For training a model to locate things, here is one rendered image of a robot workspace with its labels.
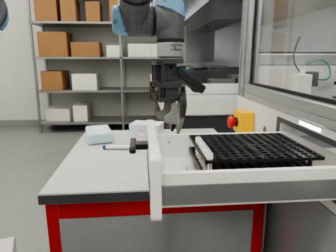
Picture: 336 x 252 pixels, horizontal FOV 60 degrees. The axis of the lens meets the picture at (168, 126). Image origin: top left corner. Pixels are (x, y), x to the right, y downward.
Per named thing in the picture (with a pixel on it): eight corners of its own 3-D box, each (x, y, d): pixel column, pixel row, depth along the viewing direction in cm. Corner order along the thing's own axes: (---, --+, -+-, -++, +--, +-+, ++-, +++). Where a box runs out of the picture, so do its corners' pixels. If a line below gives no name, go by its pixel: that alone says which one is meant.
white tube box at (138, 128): (129, 136, 120) (128, 124, 119) (136, 131, 129) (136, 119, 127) (158, 138, 117) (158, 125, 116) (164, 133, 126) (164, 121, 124)
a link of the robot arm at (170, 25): (151, 1, 80) (181, 2, 82) (151, 43, 83) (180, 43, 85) (156, -5, 73) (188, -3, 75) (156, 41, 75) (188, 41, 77)
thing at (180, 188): (161, 209, 48) (161, 174, 47) (154, 157, 73) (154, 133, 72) (386, 198, 52) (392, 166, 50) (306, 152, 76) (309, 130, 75)
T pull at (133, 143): (129, 154, 55) (129, 147, 55) (130, 143, 62) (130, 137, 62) (148, 154, 55) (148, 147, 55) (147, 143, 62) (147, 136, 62)
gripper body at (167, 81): (149, 101, 85) (148, 58, 82) (176, 99, 89) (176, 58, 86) (159, 104, 78) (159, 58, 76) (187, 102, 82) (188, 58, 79)
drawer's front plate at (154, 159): (151, 223, 47) (150, 158, 44) (147, 161, 75) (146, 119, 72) (161, 222, 47) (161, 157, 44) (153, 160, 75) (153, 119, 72)
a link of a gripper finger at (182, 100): (174, 117, 84) (172, 87, 83) (180, 117, 85) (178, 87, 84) (181, 118, 80) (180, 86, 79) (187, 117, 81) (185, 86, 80)
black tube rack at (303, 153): (204, 194, 53) (205, 160, 51) (188, 160, 70) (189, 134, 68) (320, 189, 55) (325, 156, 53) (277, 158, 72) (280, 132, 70)
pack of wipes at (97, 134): (114, 143, 111) (113, 131, 110) (88, 145, 108) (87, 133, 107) (108, 133, 124) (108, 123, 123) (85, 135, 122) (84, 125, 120)
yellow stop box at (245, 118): (237, 135, 91) (239, 112, 90) (230, 130, 98) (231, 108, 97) (253, 135, 92) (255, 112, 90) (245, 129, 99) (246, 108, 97)
